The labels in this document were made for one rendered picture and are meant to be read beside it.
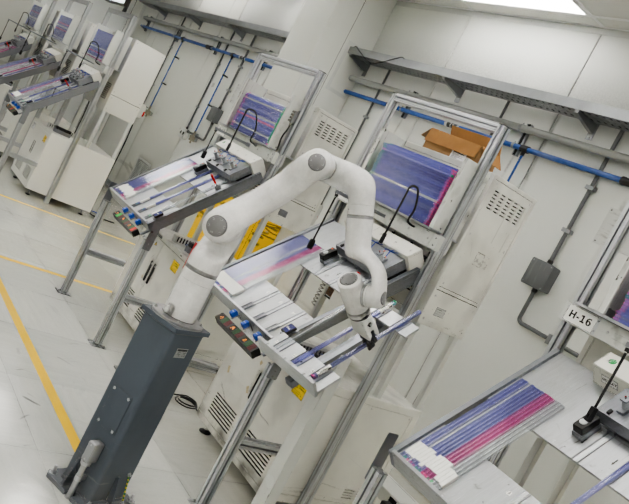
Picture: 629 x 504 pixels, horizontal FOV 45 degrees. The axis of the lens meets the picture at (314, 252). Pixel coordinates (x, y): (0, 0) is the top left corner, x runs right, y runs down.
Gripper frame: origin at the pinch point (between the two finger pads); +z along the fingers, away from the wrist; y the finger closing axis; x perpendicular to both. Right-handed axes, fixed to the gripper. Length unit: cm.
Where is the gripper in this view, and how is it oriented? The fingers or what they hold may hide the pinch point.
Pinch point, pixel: (368, 342)
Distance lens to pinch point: 272.3
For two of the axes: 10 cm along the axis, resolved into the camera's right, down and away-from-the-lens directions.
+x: -7.6, 5.5, -3.5
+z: 2.5, 7.4, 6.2
